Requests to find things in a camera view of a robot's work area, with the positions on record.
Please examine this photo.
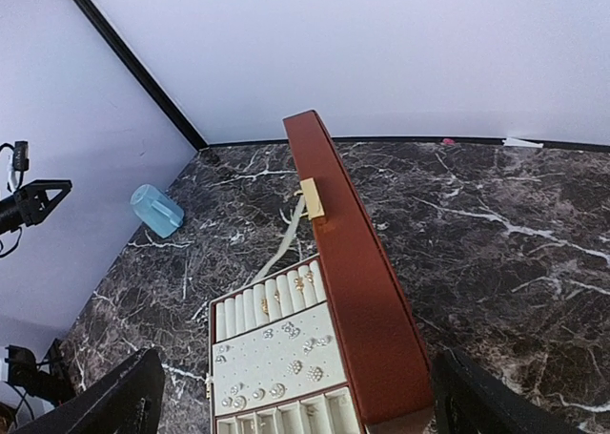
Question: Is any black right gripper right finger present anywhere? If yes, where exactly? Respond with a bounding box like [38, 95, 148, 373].
[431, 349, 581, 434]

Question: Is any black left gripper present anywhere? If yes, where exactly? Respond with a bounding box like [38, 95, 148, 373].
[0, 179, 72, 234]

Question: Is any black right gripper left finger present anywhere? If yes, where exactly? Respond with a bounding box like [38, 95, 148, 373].
[16, 348, 165, 434]

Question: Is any round crystal halo earring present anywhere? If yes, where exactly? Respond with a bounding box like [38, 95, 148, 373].
[233, 395, 248, 411]

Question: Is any red jewelry tray insert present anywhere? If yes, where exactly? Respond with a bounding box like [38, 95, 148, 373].
[206, 255, 365, 433]

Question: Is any red jewelry box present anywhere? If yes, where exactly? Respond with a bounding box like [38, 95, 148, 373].
[204, 110, 435, 434]

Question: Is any light blue ceramic mug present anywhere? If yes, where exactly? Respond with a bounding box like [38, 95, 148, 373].
[130, 184, 185, 238]

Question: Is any small pearl halo earring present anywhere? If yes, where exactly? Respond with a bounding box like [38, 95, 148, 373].
[252, 388, 265, 401]

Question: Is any large pearl halo earring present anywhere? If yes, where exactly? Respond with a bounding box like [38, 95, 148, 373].
[269, 383, 286, 399]

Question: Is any pearl cluster earring upper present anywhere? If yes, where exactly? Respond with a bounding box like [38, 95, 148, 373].
[307, 366, 324, 382]

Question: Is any pearl cluster earring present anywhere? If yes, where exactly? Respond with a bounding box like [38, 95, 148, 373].
[307, 366, 324, 382]
[287, 360, 303, 375]

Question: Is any pearl drop earring pair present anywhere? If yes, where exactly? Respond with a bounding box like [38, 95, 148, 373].
[302, 335, 333, 356]

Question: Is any pearl cluster earring lower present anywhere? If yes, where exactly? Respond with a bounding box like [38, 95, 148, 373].
[287, 360, 303, 375]

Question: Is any crystal cluster earring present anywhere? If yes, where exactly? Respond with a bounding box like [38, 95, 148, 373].
[281, 321, 301, 340]

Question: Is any white paper scrap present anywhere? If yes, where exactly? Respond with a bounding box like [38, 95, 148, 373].
[502, 137, 544, 149]

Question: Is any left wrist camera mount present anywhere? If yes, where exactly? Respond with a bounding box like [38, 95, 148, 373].
[1, 140, 30, 194]

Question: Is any black corner frame post left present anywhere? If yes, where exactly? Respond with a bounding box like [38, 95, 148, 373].
[72, 0, 209, 152]

